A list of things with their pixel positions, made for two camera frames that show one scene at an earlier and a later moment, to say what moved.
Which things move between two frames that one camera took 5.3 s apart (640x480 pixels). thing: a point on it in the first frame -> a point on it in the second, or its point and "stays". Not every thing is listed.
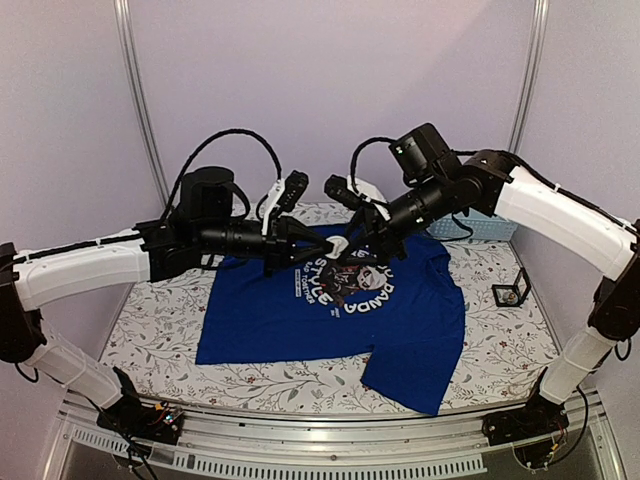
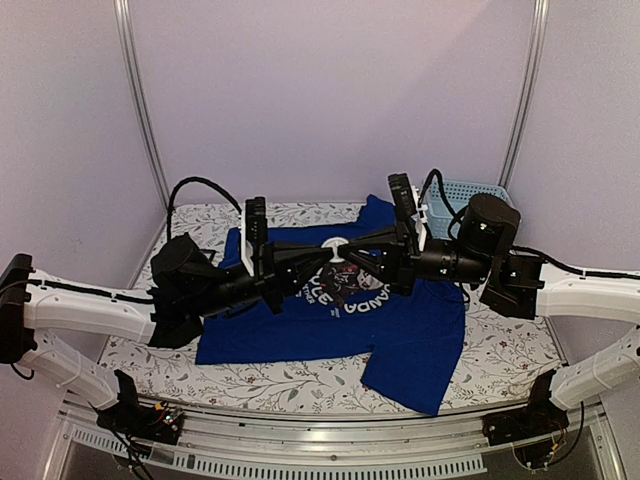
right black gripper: [377, 232] -> [399, 276]
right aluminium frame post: [540, 25] stays
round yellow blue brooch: [340, 245] stays
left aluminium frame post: [136, 94] stays
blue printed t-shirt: [351, 299] stays
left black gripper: [281, 239] -> [269, 282]
